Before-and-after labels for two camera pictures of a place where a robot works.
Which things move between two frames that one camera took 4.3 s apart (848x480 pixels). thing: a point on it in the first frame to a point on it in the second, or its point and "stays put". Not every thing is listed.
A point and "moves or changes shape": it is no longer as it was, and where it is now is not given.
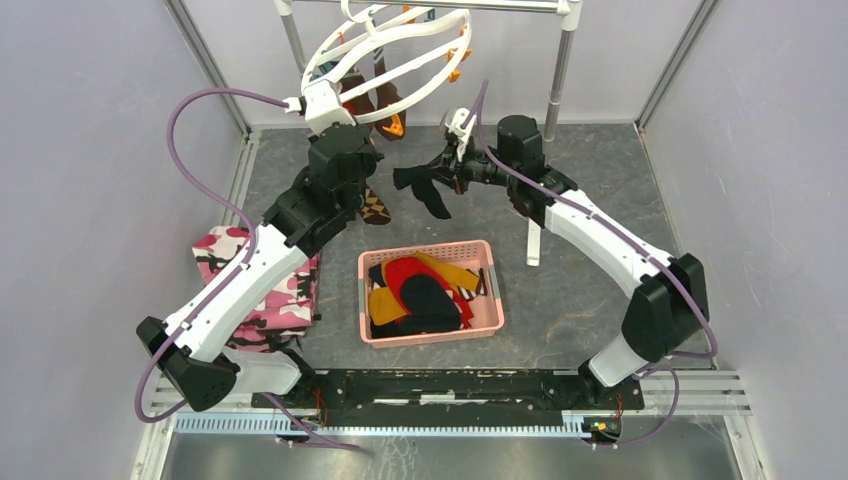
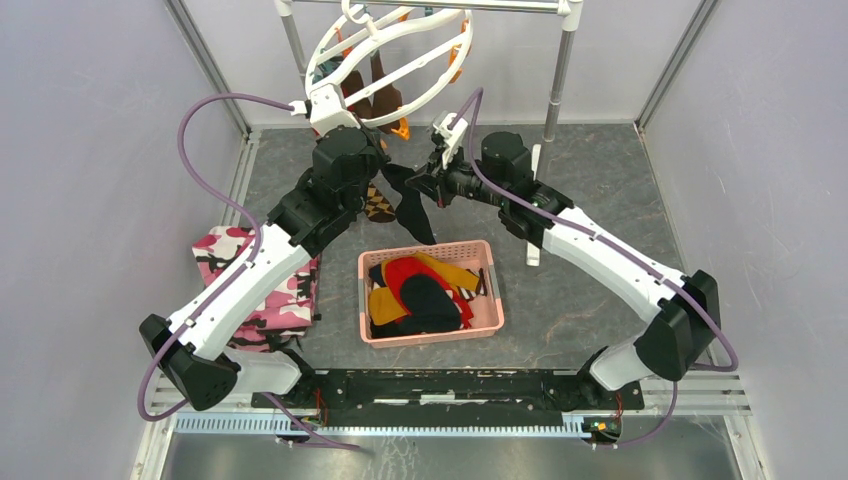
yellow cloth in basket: (385, 303) stays put
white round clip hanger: (383, 62) stays put
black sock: (420, 177) moves or changes shape
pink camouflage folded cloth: (284, 320) stays put
